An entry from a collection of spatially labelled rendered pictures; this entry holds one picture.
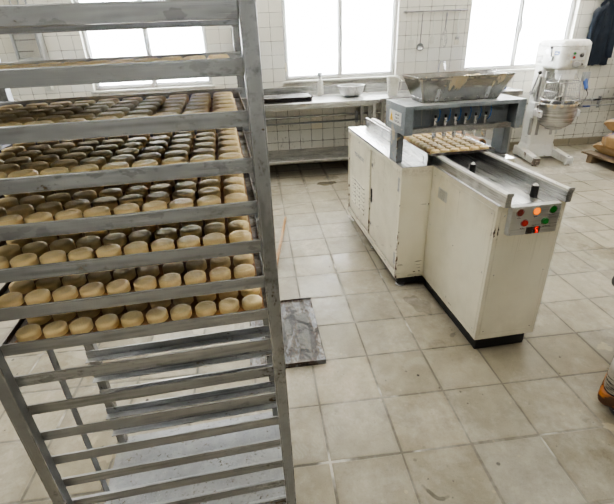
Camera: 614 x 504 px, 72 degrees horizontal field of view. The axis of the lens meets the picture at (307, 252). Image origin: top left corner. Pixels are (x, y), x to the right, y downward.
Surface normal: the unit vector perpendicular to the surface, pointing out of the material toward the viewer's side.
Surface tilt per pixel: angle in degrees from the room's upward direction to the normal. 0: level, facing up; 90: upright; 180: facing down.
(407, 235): 90
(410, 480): 0
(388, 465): 0
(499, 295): 90
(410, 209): 90
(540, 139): 90
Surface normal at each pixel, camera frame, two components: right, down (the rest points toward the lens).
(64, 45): 0.11, 0.45
